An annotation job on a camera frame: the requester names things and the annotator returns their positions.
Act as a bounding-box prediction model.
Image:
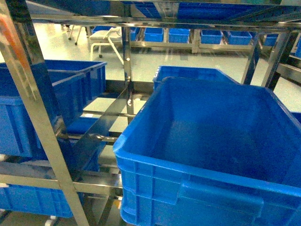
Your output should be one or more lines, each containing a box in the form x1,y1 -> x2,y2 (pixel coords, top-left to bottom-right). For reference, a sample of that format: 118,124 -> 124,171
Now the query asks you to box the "stainless steel shelf rack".
0,0 -> 301,226

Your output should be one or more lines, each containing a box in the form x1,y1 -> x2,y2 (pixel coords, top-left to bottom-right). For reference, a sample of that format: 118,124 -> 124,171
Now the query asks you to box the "blue crate lower left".
0,185 -> 73,218

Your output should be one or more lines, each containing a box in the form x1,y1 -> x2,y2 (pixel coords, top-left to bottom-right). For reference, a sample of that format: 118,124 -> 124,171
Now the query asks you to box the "white folding chair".
90,27 -> 124,65

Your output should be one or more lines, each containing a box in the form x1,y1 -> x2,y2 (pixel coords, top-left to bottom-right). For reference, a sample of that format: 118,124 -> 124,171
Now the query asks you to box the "blue crate left rear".
45,60 -> 107,126

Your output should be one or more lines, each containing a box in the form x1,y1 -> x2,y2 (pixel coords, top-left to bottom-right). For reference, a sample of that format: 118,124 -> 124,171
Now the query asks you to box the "large blue crate front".
113,78 -> 301,226

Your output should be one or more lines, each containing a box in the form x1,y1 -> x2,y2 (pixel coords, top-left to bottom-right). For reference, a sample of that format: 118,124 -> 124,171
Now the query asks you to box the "blue crate left shelf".
0,67 -> 87,161

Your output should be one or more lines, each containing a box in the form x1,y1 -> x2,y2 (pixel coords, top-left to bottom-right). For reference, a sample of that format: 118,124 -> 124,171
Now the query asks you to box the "blue crate behind front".
153,65 -> 239,90

